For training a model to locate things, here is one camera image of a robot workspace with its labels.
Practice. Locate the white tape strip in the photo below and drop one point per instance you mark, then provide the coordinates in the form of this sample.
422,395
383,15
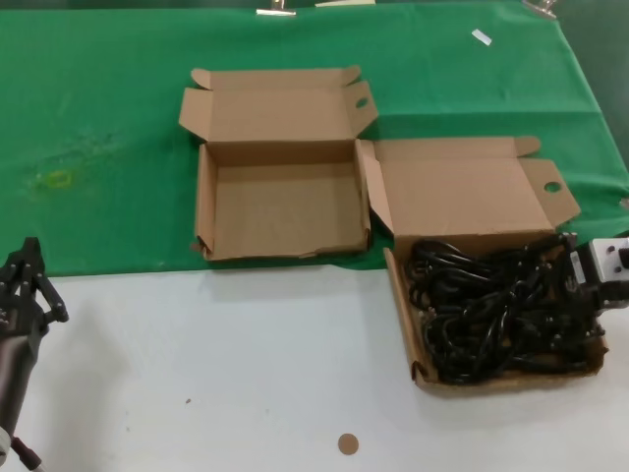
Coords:
482,37

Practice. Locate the green table cloth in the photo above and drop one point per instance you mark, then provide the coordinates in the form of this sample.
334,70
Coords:
98,98

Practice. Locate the beige flat strip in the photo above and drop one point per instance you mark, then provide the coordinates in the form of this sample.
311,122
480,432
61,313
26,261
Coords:
344,3

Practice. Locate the open brown cardboard box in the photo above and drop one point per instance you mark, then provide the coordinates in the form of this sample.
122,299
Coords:
457,196
285,211

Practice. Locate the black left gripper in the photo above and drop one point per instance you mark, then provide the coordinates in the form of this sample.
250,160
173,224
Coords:
19,319

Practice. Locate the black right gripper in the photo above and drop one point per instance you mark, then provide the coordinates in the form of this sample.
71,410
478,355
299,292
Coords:
585,300

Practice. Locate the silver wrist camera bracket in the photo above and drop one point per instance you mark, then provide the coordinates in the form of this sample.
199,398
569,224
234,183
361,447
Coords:
609,255

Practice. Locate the round brown sticker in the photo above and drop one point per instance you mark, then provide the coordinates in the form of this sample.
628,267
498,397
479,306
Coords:
348,444

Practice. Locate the silver metal clip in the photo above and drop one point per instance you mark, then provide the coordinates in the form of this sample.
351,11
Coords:
540,9

